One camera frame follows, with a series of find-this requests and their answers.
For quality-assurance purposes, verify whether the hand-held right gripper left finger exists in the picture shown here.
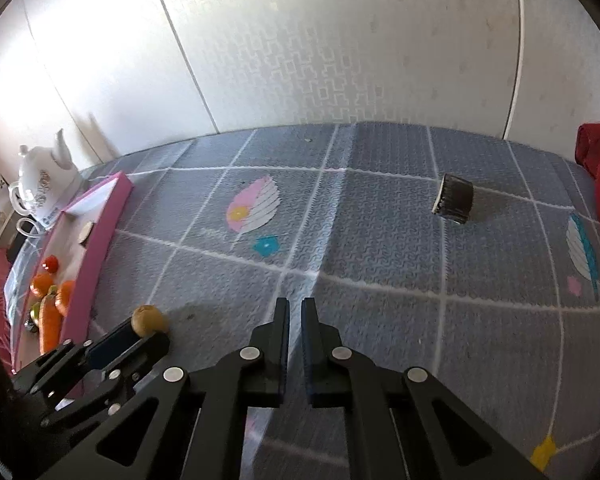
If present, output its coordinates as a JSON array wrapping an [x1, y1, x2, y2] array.
[[45, 297, 291, 480]]

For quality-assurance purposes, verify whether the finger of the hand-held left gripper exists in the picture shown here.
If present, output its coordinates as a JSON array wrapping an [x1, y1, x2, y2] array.
[[40, 332, 171, 428], [12, 322, 137, 397]]

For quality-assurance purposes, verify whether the orange carrot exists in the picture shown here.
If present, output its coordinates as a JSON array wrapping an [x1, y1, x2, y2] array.
[[38, 287, 63, 356]]

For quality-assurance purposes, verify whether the large round orange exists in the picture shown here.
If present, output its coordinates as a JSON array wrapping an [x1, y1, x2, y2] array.
[[30, 272, 56, 297]]

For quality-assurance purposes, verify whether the pink and white shallow tray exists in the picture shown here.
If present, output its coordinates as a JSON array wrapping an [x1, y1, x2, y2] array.
[[2, 171, 134, 376]]

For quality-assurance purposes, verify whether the oval orange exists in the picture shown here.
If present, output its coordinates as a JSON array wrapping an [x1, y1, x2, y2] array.
[[55, 280, 76, 316]]

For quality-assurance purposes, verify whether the grey plaid tablecloth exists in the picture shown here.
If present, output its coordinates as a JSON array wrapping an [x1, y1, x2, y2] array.
[[0, 121, 600, 480]]

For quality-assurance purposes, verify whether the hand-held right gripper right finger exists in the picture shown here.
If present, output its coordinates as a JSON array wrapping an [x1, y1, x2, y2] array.
[[301, 297, 548, 480]]

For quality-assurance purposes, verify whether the white floral ceramic kettle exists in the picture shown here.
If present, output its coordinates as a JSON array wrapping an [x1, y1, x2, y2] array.
[[7, 129, 83, 228]]

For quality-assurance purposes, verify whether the white kettle power cord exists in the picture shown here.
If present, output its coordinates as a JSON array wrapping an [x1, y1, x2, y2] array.
[[14, 216, 48, 238]]

